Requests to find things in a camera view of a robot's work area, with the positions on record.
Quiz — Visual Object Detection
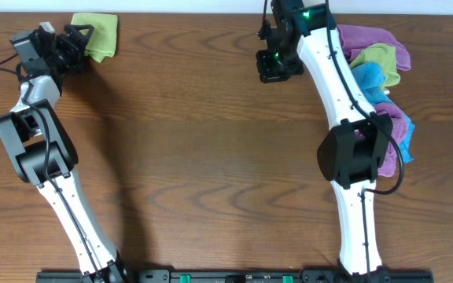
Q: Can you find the purple cloth near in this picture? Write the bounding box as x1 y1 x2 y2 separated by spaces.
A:
374 102 408 177

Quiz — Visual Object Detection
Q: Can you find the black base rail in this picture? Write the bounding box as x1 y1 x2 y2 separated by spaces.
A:
35 268 435 283

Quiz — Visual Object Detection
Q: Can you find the green cloth in pile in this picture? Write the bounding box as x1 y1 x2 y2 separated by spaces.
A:
349 43 400 90

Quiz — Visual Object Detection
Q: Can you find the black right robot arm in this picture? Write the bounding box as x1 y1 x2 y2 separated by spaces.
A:
256 1 392 282

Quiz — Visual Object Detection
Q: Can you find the purple cloth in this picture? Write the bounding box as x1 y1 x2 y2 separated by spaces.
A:
337 24 411 71
374 102 408 177

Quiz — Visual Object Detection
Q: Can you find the purple cloth far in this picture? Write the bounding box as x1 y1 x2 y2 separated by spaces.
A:
337 24 411 71

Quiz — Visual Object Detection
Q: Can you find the blue microfiber cloth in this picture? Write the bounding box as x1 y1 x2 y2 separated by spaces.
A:
352 62 415 163

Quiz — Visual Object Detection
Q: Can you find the light green microfiber cloth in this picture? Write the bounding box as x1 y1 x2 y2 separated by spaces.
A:
71 13 119 63

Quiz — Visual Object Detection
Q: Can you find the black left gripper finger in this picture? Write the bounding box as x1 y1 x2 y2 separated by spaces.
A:
64 24 94 42
76 39 90 65

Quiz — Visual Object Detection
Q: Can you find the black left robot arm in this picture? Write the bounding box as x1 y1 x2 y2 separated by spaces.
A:
0 22 131 282

